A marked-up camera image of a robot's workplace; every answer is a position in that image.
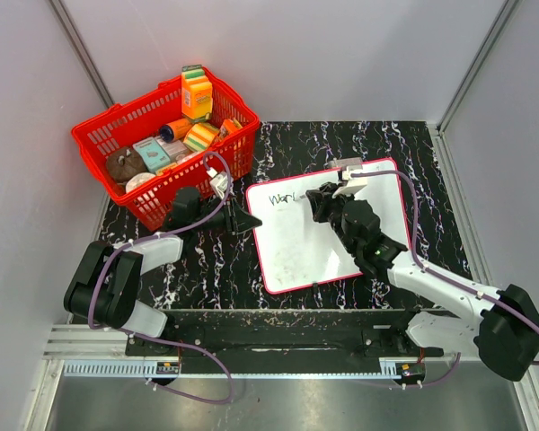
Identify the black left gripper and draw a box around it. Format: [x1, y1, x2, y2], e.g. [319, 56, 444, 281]
[192, 192, 262, 236]

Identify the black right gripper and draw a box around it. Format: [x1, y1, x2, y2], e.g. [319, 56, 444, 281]
[309, 183, 358, 255]

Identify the pink framed whiteboard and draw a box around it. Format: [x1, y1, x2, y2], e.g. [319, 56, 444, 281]
[246, 169, 410, 295]

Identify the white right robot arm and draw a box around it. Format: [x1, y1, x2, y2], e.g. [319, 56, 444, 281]
[305, 182, 539, 382]

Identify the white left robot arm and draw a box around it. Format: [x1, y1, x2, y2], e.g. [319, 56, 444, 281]
[63, 187, 262, 356]

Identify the white eraser block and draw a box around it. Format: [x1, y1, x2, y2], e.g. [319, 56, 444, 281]
[328, 157, 363, 169]

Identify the yellow green sponge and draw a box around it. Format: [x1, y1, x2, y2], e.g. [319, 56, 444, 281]
[183, 122, 219, 153]

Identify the orange snack packet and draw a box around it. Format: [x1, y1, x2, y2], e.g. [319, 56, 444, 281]
[217, 119, 243, 140]

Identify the white round lid container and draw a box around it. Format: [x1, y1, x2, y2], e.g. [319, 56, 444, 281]
[125, 172, 155, 193]

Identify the orange cylindrical can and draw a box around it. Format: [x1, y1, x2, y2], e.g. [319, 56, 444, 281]
[158, 118, 193, 143]

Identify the teal small box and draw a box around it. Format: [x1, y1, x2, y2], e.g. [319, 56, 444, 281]
[132, 137, 171, 174]

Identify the brown round bread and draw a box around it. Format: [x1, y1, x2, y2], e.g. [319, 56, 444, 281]
[105, 146, 147, 183]

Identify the orange sponge pack upright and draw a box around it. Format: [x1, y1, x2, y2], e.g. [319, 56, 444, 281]
[181, 65, 213, 123]

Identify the red plastic shopping basket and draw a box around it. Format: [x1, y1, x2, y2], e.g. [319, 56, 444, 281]
[72, 65, 260, 231]

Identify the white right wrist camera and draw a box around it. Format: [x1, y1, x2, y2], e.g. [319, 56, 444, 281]
[332, 164, 367, 198]

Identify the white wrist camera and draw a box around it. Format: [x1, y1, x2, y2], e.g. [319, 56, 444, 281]
[207, 168, 230, 198]
[332, 164, 367, 198]

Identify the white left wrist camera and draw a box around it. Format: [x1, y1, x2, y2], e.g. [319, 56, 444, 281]
[207, 168, 230, 198]

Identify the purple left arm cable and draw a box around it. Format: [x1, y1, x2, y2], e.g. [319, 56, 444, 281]
[89, 151, 234, 404]

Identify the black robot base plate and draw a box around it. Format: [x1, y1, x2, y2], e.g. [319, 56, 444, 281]
[164, 310, 445, 376]

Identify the white slotted cable duct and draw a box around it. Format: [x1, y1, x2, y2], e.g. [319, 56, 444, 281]
[63, 359, 402, 380]

